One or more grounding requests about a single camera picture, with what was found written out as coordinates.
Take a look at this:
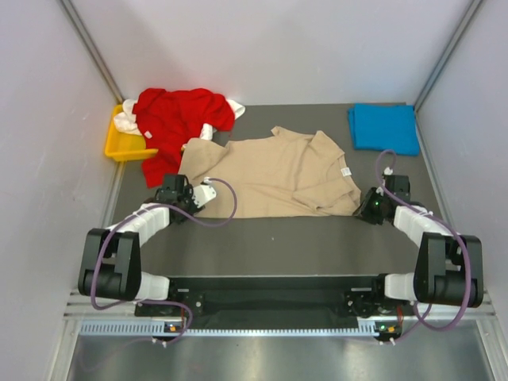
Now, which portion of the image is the beige t shirt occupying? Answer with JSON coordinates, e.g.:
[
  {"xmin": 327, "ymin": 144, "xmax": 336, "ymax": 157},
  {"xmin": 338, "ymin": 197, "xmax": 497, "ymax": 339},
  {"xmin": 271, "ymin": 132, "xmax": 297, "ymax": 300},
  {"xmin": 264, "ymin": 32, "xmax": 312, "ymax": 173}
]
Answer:
[{"xmin": 179, "ymin": 126, "xmax": 361, "ymax": 218}]

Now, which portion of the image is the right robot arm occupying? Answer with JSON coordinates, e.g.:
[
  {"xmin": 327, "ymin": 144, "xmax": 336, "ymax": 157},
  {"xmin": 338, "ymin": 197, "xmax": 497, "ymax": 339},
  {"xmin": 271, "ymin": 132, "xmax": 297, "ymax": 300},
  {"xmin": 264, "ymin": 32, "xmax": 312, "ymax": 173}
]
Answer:
[{"xmin": 355, "ymin": 175, "xmax": 483, "ymax": 314}]

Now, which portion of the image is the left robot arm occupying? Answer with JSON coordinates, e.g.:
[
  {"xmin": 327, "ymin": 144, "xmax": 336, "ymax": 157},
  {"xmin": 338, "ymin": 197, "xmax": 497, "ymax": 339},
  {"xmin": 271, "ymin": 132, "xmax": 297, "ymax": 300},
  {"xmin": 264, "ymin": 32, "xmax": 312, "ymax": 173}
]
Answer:
[{"xmin": 78, "ymin": 175, "xmax": 217, "ymax": 315}]

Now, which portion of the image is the folded blue t shirt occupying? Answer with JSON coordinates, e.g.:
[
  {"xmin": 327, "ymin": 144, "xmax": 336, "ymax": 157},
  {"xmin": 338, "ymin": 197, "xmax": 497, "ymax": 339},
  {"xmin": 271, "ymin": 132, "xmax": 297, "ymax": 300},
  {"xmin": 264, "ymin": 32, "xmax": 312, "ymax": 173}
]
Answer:
[{"xmin": 348, "ymin": 104, "xmax": 420, "ymax": 156}]

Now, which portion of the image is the red t shirt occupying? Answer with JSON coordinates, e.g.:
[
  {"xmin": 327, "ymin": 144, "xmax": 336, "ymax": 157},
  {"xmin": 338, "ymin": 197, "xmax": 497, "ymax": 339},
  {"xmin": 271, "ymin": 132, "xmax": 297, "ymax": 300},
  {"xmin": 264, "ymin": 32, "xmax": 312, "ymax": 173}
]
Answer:
[{"xmin": 133, "ymin": 88, "xmax": 235, "ymax": 188}]

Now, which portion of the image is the yellow plastic bin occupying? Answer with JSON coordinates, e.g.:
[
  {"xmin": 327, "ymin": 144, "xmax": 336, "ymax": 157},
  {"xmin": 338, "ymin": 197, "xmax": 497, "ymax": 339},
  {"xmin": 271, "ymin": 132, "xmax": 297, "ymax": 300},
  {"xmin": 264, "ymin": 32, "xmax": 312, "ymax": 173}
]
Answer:
[{"xmin": 104, "ymin": 105, "xmax": 158, "ymax": 162}]

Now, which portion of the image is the white t shirt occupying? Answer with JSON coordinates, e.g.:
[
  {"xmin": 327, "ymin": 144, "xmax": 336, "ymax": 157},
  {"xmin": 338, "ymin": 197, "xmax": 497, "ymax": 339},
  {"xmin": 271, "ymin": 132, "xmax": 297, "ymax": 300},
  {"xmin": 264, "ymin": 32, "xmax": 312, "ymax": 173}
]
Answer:
[{"xmin": 113, "ymin": 99, "xmax": 245, "ymax": 140}]

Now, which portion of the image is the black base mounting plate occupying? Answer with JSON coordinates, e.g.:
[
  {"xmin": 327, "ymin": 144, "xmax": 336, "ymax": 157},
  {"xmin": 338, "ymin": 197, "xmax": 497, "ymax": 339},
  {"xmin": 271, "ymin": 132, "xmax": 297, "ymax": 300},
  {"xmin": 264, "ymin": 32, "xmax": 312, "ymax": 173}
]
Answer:
[{"xmin": 133, "ymin": 289, "xmax": 418, "ymax": 319}]

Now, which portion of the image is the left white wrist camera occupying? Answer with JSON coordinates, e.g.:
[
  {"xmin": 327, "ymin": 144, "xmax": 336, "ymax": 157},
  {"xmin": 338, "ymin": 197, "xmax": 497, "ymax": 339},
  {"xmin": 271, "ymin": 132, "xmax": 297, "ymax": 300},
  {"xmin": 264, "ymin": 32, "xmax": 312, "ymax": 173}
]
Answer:
[{"xmin": 192, "ymin": 178, "xmax": 217, "ymax": 208}]

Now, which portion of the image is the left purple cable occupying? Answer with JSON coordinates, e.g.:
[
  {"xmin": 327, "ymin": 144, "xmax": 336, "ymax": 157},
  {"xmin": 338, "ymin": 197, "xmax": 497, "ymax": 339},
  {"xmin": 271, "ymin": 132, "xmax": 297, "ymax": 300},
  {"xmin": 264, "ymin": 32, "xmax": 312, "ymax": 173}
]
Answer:
[{"xmin": 90, "ymin": 176, "xmax": 238, "ymax": 348}]

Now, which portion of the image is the grey slotted cable duct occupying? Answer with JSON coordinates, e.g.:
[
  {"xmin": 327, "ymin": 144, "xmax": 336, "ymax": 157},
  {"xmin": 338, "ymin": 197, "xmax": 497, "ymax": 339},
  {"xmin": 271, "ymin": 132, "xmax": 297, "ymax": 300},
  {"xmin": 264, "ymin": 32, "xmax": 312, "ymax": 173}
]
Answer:
[{"xmin": 79, "ymin": 320, "xmax": 400, "ymax": 337}]

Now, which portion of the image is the aluminium frame rail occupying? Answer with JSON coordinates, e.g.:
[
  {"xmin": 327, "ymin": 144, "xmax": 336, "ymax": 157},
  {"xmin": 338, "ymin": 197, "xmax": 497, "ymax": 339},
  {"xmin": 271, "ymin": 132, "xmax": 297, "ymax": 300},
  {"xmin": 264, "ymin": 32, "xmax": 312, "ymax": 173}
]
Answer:
[{"xmin": 64, "ymin": 290, "xmax": 496, "ymax": 321}]

